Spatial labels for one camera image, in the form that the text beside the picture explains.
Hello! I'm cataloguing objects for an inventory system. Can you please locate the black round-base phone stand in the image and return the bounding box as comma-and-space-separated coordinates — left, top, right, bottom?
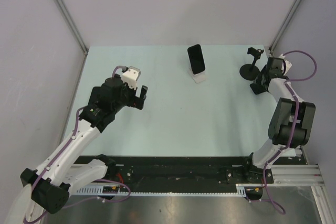
239, 47, 264, 81

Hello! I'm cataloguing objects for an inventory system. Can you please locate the white phone stand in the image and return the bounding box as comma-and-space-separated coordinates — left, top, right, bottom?
189, 64, 206, 83

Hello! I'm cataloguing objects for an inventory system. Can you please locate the black phone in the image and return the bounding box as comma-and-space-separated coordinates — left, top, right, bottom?
187, 44, 205, 75

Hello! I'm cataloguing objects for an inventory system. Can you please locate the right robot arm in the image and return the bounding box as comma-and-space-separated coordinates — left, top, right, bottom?
242, 56, 316, 183

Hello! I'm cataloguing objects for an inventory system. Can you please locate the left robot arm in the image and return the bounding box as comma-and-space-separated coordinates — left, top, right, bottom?
20, 69, 148, 214

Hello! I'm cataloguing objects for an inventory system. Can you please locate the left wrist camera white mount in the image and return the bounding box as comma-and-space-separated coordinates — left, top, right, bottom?
121, 66, 141, 90

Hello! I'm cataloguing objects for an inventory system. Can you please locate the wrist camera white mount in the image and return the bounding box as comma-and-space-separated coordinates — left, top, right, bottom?
121, 66, 141, 90
279, 54, 292, 76

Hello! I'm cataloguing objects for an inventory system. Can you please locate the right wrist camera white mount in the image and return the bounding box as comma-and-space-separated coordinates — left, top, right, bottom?
279, 54, 292, 76

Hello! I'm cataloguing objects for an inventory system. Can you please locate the right aluminium frame post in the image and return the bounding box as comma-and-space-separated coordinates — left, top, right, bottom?
268, 0, 303, 55

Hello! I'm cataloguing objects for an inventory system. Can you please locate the aluminium frame post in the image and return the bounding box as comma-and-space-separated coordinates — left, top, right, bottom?
54, 0, 89, 56
268, 0, 303, 55

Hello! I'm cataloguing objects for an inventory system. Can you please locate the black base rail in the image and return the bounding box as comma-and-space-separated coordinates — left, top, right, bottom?
73, 155, 307, 193

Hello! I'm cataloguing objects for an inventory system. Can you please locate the white slotted cable duct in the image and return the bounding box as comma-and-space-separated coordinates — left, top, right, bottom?
73, 183, 263, 197

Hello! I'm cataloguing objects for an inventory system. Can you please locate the left aluminium frame post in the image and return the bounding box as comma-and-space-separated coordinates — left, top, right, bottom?
54, 0, 89, 56

